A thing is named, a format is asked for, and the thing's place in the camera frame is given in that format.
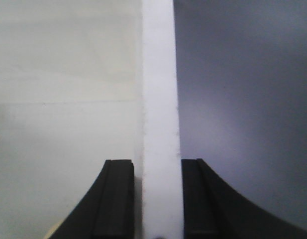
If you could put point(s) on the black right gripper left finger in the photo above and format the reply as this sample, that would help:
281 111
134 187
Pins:
107 209

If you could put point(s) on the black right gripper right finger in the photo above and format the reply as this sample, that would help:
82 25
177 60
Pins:
214 210

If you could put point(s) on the white plastic tote box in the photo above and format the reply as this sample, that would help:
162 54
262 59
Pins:
83 81

